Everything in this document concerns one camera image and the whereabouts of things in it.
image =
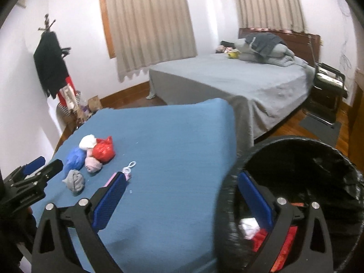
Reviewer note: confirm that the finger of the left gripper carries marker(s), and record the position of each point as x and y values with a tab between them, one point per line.
33	166
49	171

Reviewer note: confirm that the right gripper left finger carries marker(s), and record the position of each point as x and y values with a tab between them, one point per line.
106	199

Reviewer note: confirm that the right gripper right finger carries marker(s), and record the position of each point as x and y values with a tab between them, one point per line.
261	208

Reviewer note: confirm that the red cloth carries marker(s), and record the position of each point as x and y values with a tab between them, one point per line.
263	241

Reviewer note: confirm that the white cloth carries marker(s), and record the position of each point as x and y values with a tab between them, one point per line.
249	227

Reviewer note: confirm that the black trash bin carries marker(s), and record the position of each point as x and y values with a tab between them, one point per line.
311	185

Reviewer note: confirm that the blue plastic bag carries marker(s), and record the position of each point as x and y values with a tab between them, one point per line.
75	160

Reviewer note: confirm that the grey sock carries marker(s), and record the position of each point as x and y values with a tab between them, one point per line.
74	181

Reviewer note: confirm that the pink sock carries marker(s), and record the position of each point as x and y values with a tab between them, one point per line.
92	165

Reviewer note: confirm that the white crumpled paper ball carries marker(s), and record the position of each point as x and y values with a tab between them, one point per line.
87	142

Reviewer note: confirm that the red plastic bag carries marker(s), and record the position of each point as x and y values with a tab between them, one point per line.
103	151

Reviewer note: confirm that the wooden coat rack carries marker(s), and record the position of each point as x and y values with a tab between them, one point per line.
68	93

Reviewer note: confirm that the checkered basket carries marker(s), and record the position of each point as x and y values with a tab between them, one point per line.
63	109

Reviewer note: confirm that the brown paper bag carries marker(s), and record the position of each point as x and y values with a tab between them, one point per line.
94	104

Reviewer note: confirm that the black jacket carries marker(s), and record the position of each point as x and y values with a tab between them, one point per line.
50	66

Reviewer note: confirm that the grey bed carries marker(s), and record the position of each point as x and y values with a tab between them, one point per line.
261	95

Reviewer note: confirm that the black metal chair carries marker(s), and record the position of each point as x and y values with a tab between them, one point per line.
327	92

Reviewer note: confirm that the yellow plush toy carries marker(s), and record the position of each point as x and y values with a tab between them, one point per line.
233	54

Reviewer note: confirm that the pile of grey bedding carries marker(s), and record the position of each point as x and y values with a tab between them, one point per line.
267	48

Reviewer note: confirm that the wooden headboard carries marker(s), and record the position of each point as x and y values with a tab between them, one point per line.
305	45

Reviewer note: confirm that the left beige curtain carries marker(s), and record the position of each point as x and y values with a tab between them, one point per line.
147	32

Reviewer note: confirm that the beige curtain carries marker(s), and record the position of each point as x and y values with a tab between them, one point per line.
147	32
284	15

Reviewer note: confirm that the right beige curtain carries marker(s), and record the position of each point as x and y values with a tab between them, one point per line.
284	15

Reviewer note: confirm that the pink keychain with loop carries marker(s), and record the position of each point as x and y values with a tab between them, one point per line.
126	171

